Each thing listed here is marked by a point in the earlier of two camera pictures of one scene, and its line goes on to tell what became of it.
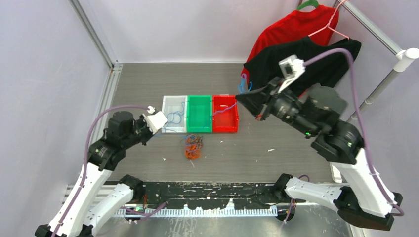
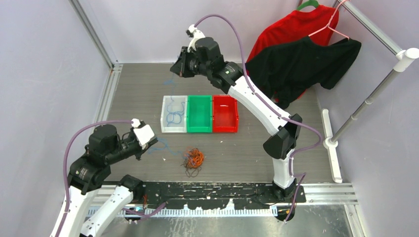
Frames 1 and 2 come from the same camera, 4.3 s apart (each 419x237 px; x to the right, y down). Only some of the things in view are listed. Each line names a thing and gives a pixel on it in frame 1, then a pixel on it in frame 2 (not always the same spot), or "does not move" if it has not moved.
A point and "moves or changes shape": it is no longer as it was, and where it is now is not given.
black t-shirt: (265, 66) does not move
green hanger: (314, 3) does not move
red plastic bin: (225, 114) does not move
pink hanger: (328, 25) does not move
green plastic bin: (199, 114) does not move
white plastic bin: (175, 108) does not move
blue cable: (241, 89) moves or changes shape
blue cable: (167, 126) to (175, 117)
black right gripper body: (271, 100) to (189, 65)
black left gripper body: (142, 132) to (133, 148)
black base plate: (259, 195) does not move
